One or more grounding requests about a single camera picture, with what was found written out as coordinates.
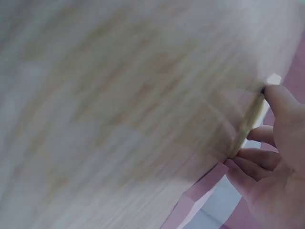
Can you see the person's right thumb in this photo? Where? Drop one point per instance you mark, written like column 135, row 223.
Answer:
column 278, row 99

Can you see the person's right hand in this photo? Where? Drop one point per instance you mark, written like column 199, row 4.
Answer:
column 286, row 181

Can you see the clear yellowish packet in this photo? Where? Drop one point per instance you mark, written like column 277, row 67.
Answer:
column 253, row 117

